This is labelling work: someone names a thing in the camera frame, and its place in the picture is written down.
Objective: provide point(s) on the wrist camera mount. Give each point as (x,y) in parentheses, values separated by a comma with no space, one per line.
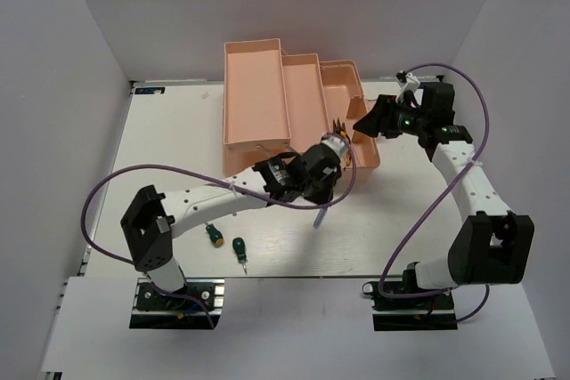
(409,84)
(339,145)

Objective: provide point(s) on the yellow long nose pliers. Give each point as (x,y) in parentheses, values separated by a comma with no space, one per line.
(339,128)

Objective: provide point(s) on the stubby green orange screwdriver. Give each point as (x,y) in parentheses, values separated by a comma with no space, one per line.
(214,234)

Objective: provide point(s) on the blue red handled screwdriver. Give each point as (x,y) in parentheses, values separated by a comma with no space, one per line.
(319,218)

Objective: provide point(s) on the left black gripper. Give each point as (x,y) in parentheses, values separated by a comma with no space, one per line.
(325,195)

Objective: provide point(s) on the pink plastic toolbox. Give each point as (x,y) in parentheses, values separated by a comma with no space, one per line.
(276,102)

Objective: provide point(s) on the stubby green grey screwdriver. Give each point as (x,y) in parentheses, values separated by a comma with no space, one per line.
(239,248)

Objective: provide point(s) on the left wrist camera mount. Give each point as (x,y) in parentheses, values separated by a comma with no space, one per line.
(339,145)

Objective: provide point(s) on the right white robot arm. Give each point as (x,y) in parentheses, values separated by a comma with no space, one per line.
(493,244)

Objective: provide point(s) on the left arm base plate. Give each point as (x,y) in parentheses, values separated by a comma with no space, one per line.
(152,310)

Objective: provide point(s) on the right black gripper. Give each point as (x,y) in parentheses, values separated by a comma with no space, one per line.
(378,118)

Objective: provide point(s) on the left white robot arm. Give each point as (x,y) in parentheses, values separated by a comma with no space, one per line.
(154,219)

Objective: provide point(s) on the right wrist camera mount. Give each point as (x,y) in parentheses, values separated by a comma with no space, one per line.
(409,84)

